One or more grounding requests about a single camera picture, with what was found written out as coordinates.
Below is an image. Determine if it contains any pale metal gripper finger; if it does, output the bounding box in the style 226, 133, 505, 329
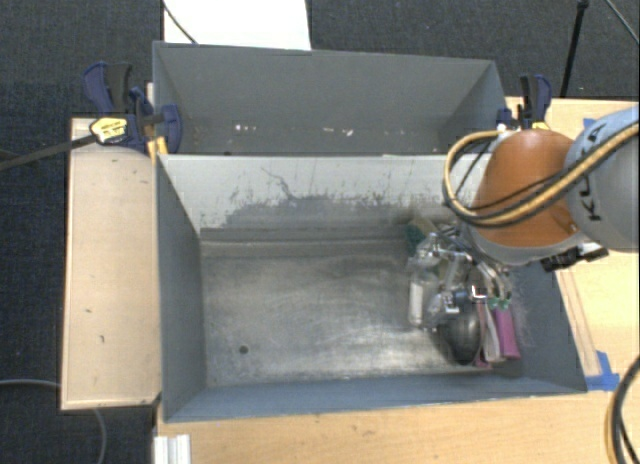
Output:
423, 290, 474, 329
406, 232, 474, 274

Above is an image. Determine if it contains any clear plastic bottle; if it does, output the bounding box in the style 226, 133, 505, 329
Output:
406, 271, 440, 329

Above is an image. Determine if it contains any dark green sponge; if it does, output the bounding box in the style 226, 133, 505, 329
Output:
402, 220, 432, 255

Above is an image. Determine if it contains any black ball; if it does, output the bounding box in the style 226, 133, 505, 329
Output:
438, 301, 484, 366

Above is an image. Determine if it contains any purple and pink packet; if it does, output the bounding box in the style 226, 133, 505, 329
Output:
472, 300, 522, 370

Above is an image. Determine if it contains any grey metal bin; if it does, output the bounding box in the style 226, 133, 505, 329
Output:
151, 40, 589, 424

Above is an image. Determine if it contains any pale wood flat board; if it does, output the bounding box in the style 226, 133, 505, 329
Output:
59, 116, 164, 411

